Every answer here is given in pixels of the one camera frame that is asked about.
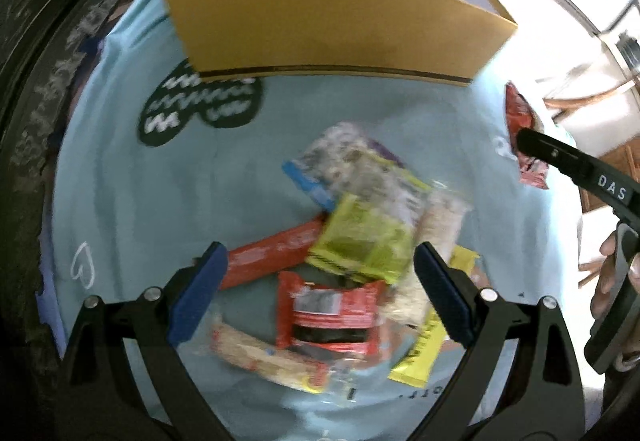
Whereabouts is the white rice cracker packet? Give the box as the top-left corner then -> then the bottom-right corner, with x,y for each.
384,190 -> 471,327

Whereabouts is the red black snack packet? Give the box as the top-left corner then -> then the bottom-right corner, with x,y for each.
276,272 -> 386,357

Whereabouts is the person's right hand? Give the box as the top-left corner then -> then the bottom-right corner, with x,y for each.
590,232 -> 617,319

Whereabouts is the yellow snack bar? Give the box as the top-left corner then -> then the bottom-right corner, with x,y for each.
387,246 -> 480,389

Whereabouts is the clear yellow cracker packet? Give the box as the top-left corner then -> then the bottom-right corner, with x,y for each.
212,323 -> 330,395

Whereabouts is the long red snack bar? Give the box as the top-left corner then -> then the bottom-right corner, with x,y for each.
220,214 -> 326,291

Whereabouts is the green snack packet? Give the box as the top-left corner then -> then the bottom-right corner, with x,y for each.
306,194 -> 416,286

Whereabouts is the grey purple snack packet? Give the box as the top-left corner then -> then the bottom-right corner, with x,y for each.
282,122 -> 430,224

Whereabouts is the light blue tablecloth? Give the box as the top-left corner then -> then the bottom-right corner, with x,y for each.
50,0 -> 579,440

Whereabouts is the yellow cardboard box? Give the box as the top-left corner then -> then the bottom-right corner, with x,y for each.
166,0 -> 516,85

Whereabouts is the dark carved wooden cabinet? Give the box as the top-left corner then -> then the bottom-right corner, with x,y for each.
1,0 -> 130,440

